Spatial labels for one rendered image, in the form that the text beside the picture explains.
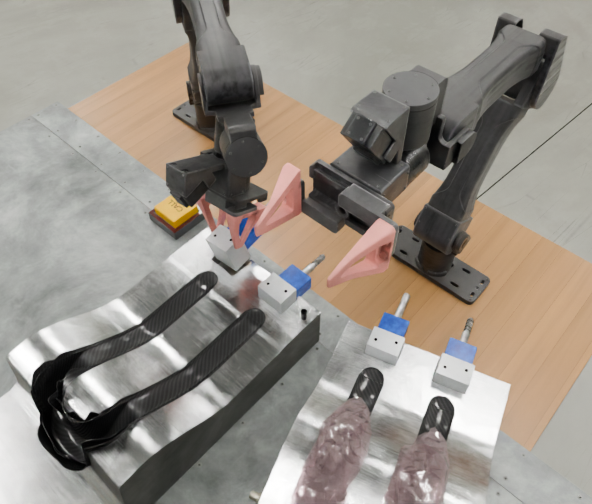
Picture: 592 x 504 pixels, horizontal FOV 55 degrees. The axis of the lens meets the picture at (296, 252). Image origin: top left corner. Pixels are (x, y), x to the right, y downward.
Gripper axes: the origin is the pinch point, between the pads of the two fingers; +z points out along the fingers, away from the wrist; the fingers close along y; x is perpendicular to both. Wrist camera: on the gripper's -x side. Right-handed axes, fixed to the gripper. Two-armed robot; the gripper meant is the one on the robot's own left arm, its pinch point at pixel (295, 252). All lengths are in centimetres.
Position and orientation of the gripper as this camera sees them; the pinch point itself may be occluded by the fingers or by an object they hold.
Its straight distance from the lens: 57.4
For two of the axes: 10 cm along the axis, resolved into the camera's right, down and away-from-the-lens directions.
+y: 7.5, 5.2, -4.1
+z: -6.7, 6.0, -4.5
